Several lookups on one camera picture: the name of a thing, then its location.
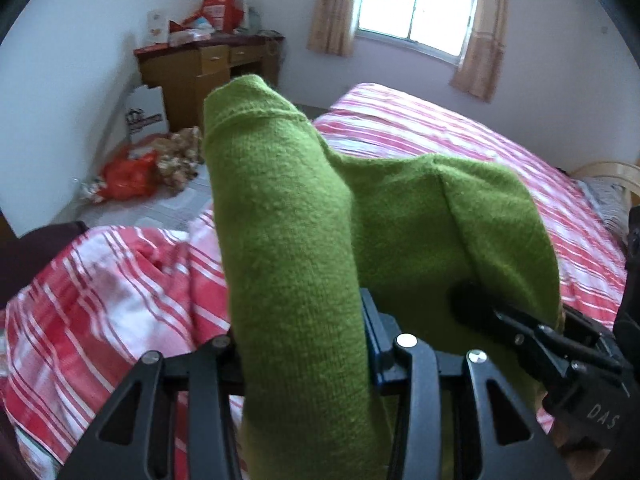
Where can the brown wooden desk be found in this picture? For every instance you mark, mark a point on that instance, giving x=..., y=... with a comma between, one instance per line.
x=200, y=70

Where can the crumpled plastic wrapper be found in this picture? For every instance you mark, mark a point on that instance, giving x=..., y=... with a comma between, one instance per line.
x=91, y=191

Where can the red gift box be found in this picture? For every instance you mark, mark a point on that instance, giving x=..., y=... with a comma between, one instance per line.
x=217, y=12

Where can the pile of small packets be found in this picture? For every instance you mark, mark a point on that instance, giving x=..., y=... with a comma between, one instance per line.
x=190, y=35

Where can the sliding glass window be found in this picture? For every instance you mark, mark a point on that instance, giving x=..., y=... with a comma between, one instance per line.
x=420, y=0

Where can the dark maroon cloth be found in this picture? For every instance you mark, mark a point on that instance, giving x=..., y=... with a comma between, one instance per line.
x=35, y=260

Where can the green striped knit sweater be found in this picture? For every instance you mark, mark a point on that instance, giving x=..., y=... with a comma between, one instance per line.
x=300, y=260

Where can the white paper bag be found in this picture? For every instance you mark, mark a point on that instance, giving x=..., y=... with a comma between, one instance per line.
x=146, y=115

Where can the beige curtain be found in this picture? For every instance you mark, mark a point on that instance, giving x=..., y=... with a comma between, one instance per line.
x=482, y=35
x=332, y=10

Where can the white printed card box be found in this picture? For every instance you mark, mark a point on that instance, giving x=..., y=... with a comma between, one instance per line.
x=156, y=27

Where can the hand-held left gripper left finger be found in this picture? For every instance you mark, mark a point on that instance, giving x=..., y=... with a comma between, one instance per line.
x=210, y=385

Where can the patterned pillow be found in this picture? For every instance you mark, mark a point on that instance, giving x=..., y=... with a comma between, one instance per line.
x=605, y=202

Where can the brown patterned bundle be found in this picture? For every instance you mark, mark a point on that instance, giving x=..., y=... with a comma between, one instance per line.
x=177, y=160

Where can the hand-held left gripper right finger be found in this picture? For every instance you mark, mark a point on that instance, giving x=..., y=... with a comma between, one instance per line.
x=374, y=332

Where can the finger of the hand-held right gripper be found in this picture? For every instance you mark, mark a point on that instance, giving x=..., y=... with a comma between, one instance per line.
x=595, y=340
x=515, y=330

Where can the red plastic bag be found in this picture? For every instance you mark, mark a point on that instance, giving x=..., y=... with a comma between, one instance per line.
x=129, y=177

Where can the red plaid bed sheet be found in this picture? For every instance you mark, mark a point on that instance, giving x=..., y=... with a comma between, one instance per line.
x=110, y=285

